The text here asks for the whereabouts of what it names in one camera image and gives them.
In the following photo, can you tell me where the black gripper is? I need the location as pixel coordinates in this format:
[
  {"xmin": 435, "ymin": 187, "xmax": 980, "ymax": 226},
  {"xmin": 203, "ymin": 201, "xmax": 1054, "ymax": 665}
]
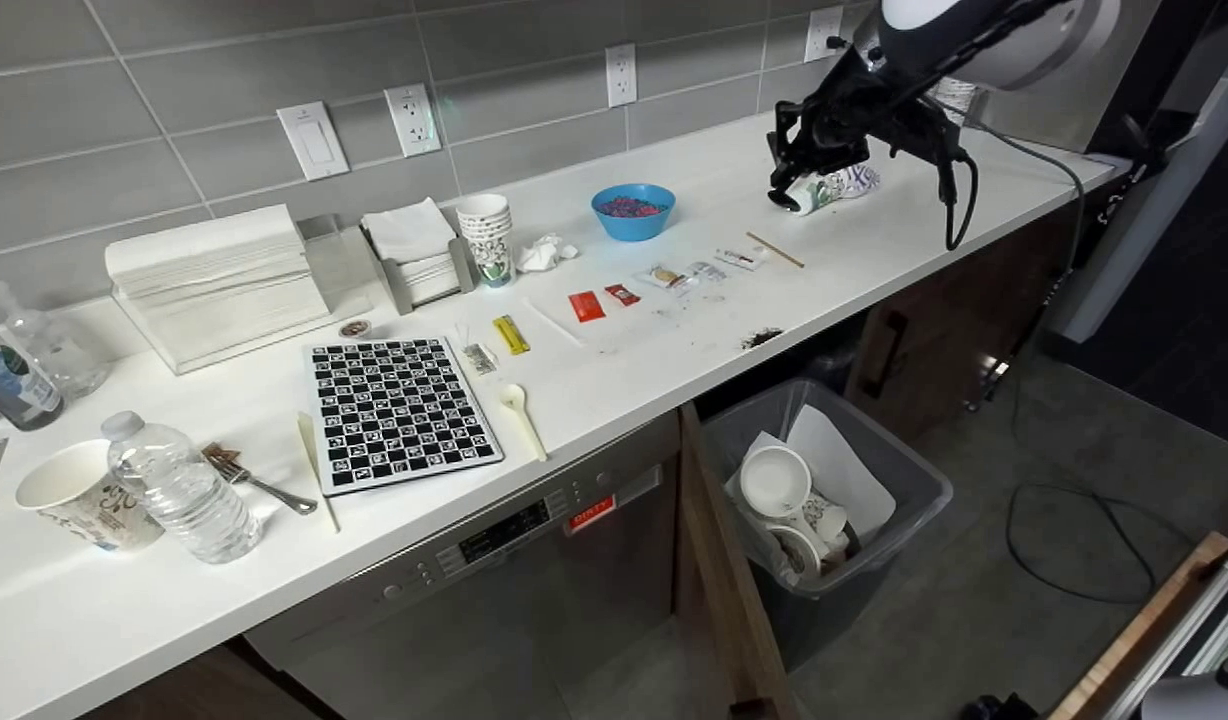
[{"xmin": 765, "ymin": 45, "xmax": 969, "ymax": 210}]

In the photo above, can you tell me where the white plastic spoon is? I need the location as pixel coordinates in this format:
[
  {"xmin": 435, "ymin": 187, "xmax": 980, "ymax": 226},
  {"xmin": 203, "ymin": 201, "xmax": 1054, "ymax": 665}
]
[{"xmin": 499, "ymin": 378, "xmax": 551, "ymax": 468}]

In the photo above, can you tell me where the grey trash bin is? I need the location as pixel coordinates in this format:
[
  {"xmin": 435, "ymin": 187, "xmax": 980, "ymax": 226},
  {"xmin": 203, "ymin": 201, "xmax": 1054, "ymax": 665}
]
[{"xmin": 695, "ymin": 375, "xmax": 959, "ymax": 670}]

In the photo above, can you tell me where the patterned packet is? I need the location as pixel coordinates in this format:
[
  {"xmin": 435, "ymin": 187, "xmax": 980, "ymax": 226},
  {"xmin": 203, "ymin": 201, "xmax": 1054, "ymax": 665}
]
[{"xmin": 786, "ymin": 157, "xmax": 885, "ymax": 221}]

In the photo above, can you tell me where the short wooden stick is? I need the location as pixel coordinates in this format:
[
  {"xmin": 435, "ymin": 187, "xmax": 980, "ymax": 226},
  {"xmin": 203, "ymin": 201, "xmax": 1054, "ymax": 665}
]
[{"xmin": 746, "ymin": 226, "xmax": 809, "ymax": 272}]

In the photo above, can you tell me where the white sugar packet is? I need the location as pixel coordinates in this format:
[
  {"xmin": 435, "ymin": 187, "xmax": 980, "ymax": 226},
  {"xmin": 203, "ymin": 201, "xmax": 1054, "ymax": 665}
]
[{"xmin": 712, "ymin": 238, "xmax": 765, "ymax": 275}]

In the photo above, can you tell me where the blue bowl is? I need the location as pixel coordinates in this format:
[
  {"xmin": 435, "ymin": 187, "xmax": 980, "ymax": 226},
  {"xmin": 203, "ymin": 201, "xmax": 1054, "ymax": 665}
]
[{"xmin": 589, "ymin": 178, "xmax": 680, "ymax": 247}]

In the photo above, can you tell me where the dark brown cabinet front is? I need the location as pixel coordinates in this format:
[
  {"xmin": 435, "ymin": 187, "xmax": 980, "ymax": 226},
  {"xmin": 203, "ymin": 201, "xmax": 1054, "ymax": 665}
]
[{"xmin": 844, "ymin": 171, "xmax": 1138, "ymax": 445}]

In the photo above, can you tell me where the crumpled white tissue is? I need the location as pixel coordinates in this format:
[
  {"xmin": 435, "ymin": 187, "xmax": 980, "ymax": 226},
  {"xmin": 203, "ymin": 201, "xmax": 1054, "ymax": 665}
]
[{"xmin": 515, "ymin": 230, "xmax": 585, "ymax": 280}]

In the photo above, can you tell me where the thin translucent sheet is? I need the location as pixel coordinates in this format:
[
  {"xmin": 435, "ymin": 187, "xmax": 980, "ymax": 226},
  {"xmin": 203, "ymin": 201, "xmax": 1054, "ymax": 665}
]
[{"xmin": 525, "ymin": 254, "xmax": 706, "ymax": 353}]

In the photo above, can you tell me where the white paper sheet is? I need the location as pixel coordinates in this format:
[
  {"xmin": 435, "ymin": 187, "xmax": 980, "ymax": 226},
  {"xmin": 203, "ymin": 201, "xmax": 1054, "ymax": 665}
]
[{"xmin": 786, "ymin": 400, "xmax": 901, "ymax": 541}]

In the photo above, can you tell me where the tall patterned paper cup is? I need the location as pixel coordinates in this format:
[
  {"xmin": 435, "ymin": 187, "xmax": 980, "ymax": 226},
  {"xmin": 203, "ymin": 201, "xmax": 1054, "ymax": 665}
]
[{"xmin": 452, "ymin": 190, "xmax": 519, "ymax": 292}]

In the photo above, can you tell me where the clear plastic lidded cup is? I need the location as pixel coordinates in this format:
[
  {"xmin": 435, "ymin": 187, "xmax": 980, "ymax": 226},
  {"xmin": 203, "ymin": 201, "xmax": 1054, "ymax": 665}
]
[{"xmin": 733, "ymin": 435, "xmax": 866, "ymax": 577}]

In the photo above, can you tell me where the yellow packet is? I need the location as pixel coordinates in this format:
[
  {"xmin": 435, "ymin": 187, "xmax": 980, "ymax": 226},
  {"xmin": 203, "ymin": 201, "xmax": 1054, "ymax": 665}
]
[{"xmin": 489, "ymin": 310, "xmax": 537, "ymax": 361}]

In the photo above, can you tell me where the grey flat panel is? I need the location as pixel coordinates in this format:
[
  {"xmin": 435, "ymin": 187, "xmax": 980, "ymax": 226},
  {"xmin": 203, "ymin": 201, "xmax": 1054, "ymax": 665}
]
[{"xmin": 1043, "ymin": 0, "xmax": 1228, "ymax": 357}]

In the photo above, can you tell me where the black white patterned mat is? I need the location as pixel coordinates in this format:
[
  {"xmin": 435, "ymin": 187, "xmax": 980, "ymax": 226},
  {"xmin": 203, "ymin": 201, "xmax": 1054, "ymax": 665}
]
[{"xmin": 305, "ymin": 333, "xmax": 509, "ymax": 500}]

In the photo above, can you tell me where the grey dishwasher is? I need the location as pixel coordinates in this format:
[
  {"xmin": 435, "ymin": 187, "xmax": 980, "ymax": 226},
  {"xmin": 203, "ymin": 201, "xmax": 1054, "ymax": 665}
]
[{"xmin": 244, "ymin": 410, "xmax": 685, "ymax": 720}]

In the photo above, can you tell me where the long wooden stirrer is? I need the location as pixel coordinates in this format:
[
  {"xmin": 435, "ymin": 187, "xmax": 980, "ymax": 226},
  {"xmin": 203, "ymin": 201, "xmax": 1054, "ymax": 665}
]
[{"xmin": 292, "ymin": 410, "xmax": 344, "ymax": 537}]

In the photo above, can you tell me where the wooden framed platform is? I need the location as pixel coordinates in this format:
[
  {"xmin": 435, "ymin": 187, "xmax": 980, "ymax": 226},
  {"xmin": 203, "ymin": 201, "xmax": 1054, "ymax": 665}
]
[{"xmin": 1047, "ymin": 528, "xmax": 1228, "ymax": 720}]

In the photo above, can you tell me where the white paper towel dispenser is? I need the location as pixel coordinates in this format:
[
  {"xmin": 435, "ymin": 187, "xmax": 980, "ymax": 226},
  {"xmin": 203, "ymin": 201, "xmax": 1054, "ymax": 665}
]
[{"xmin": 99, "ymin": 201, "xmax": 335, "ymax": 375}]

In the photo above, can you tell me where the metal fork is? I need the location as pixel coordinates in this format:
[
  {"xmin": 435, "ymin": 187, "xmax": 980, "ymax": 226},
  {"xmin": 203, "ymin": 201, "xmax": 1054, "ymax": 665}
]
[{"xmin": 201, "ymin": 440, "xmax": 323, "ymax": 519}]

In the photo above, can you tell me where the clear plastic water bottle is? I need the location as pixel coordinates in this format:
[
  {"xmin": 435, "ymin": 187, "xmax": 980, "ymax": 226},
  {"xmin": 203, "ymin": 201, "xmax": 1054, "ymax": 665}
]
[{"xmin": 99, "ymin": 407, "xmax": 266, "ymax": 569}]

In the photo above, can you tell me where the brown patterned paper cup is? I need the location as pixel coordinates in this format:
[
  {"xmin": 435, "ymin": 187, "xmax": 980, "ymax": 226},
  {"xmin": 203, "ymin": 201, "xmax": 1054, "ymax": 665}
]
[{"xmin": 13, "ymin": 435, "xmax": 169, "ymax": 555}]

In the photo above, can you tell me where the brown base cabinet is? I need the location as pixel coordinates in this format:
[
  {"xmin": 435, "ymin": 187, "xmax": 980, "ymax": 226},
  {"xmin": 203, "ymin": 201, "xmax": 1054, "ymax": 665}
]
[{"xmin": 83, "ymin": 635, "xmax": 307, "ymax": 720}]

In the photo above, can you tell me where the white wall outlet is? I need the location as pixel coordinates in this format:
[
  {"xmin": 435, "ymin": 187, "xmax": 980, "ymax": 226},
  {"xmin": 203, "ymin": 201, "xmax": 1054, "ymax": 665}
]
[
  {"xmin": 602, "ymin": 38, "xmax": 642, "ymax": 113},
  {"xmin": 380, "ymin": 80, "xmax": 445, "ymax": 160},
  {"xmin": 806, "ymin": 2, "xmax": 850, "ymax": 69}
]

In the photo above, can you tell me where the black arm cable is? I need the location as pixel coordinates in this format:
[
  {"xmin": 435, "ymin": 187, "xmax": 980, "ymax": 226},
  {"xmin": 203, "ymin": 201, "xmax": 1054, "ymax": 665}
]
[{"xmin": 929, "ymin": 113, "xmax": 1124, "ymax": 254}]

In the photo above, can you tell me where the thin black floor cable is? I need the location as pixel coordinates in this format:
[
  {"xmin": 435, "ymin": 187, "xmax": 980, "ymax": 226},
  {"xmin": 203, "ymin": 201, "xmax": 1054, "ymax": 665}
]
[{"xmin": 1005, "ymin": 382, "xmax": 1186, "ymax": 606}]

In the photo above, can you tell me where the white wall switch plate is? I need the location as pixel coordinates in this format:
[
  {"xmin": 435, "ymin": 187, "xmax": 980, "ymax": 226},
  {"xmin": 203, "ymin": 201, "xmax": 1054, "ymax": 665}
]
[{"xmin": 271, "ymin": 99, "xmax": 353, "ymax": 184}]

